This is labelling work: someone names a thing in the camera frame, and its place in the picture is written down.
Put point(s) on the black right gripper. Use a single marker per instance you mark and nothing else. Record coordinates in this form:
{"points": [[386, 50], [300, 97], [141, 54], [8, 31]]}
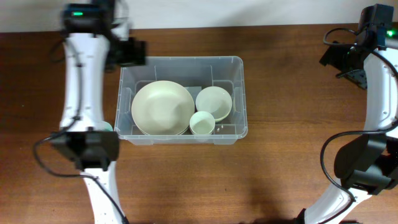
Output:
{"points": [[333, 56]]}

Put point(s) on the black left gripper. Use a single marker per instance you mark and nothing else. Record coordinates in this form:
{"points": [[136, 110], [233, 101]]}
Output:
{"points": [[135, 58]]}

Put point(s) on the cream white bowl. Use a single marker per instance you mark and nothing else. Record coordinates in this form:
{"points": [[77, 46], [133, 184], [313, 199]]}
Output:
{"points": [[162, 108]]}

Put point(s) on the mint green plastic cup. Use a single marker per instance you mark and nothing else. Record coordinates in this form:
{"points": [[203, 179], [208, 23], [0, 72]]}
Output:
{"points": [[105, 126]]}

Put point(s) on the small white bowl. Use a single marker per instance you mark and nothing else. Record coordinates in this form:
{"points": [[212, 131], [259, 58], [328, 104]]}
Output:
{"points": [[216, 101]]}

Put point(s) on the cream plastic cup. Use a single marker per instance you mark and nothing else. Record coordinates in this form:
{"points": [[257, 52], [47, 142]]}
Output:
{"points": [[202, 123]]}

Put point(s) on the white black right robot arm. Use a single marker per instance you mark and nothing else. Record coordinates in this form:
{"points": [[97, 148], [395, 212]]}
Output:
{"points": [[368, 164]]}

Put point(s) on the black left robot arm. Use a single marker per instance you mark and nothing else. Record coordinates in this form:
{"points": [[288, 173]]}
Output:
{"points": [[85, 137]]}

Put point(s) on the clear plastic storage container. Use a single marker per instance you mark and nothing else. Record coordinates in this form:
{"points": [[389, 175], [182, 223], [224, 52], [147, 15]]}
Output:
{"points": [[225, 71]]}

